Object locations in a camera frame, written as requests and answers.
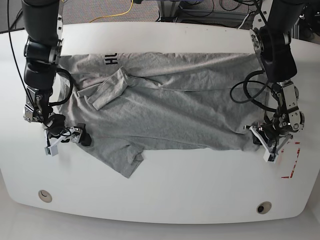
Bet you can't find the table cable grommet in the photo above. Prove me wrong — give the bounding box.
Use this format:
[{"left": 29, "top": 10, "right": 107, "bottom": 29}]
[
  {"left": 256, "top": 201, "right": 272, "bottom": 215},
  {"left": 38, "top": 190, "right": 53, "bottom": 203}
]

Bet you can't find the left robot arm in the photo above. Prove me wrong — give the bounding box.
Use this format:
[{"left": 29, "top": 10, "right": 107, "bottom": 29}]
[{"left": 233, "top": 0, "right": 308, "bottom": 163}]

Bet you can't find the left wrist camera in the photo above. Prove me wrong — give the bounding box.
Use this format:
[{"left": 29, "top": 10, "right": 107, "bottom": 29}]
[{"left": 263, "top": 150, "right": 279, "bottom": 163}]

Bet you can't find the red tape rectangle marking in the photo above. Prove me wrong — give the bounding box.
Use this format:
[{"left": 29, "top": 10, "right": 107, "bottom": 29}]
[{"left": 277, "top": 140, "right": 301, "bottom": 179}]

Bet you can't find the yellow cable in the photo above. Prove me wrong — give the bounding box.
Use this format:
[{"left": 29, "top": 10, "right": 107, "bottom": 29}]
[{"left": 89, "top": 0, "right": 133, "bottom": 23}]

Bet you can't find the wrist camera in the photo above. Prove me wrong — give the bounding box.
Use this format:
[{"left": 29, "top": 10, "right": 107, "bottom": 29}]
[
  {"left": 44, "top": 145, "right": 59, "bottom": 157},
  {"left": 263, "top": 150, "right": 279, "bottom": 163}
]

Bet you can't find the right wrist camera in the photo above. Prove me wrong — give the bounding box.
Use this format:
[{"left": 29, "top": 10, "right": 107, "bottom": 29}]
[{"left": 44, "top": 145, "right": 59, "bottom": 157}]

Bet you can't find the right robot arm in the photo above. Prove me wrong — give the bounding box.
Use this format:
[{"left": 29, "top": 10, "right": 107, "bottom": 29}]
[{"left": 21, "top": 0, "right": 92, "bottom": 156}]

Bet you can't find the left table cable grommet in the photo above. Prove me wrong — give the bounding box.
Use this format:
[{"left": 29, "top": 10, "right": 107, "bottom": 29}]
[{"left": 38, "top": 190, "right": 53, "bottom": 203}]

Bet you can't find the grey t-shirt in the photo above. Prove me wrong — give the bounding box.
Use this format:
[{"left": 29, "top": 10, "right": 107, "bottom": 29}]
[{"left": 58, "top": 52, "right": 265, "bottom": 178}]

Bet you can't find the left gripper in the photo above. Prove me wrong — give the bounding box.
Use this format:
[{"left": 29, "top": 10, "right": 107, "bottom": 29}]
[{"left": 243, "top": 120, "right": 293, "bottom": 163}]

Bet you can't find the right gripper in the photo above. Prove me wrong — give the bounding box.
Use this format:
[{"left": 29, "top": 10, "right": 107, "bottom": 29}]
[{"left": 44, "top": 123, "right": 92, "bottom": 147}]

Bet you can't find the right table cable grommet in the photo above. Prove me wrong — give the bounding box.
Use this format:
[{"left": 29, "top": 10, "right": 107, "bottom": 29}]
[{"left": 256, "top": 201, "right": 272, "bottom": 215}]

